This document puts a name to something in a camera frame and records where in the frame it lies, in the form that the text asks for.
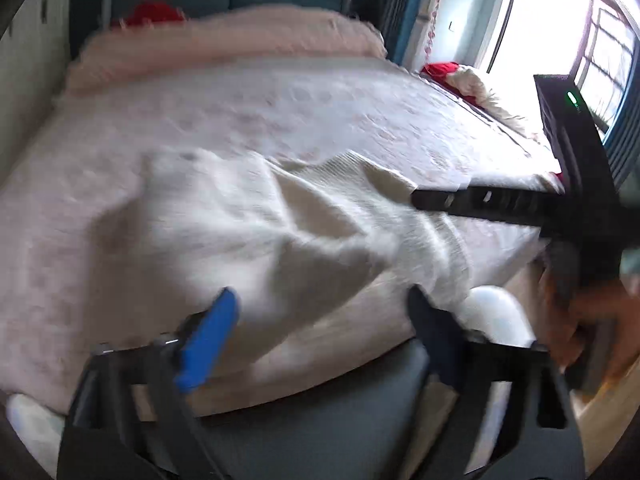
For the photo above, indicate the pink duvet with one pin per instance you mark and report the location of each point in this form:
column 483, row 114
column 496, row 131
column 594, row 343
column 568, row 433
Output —
column 225, row 35

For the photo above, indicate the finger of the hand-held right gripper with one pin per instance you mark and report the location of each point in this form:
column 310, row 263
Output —
column 475, row 205

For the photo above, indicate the white knit sweater black hearts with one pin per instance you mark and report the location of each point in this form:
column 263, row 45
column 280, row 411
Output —
column 250, row 240

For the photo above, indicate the window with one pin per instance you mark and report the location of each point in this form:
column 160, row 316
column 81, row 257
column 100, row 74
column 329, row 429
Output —
column 540, row 20

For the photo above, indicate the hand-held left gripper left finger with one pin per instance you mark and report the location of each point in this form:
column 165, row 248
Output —
column 207, row 340

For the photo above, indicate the bed with pink cover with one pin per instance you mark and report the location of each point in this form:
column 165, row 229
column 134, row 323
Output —
column 350, row 110

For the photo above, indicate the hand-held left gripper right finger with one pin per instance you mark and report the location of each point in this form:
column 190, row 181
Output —
column 440, row 340

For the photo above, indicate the grey bed footboard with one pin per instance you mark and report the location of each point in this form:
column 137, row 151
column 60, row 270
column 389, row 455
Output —
column 325, row 435

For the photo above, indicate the white round object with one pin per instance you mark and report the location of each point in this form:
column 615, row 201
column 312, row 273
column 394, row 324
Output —
column 500, row 315

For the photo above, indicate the grey curtain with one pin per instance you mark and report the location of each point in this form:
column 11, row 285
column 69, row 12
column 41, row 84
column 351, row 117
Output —
column 397, row 5

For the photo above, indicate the red pillow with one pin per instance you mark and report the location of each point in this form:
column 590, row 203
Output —
column 150, row 12

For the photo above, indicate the red cloth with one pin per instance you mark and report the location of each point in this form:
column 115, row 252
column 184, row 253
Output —
column 440, row 69

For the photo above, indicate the white wardrobe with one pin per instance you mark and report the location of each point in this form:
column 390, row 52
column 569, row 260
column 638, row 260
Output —
column 30, row 60

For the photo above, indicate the crumpled white cloth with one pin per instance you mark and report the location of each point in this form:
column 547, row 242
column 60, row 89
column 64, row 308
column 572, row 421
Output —
column 475, row 85

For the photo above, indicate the person's right hand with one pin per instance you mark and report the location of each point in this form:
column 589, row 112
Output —
column 560, row 325

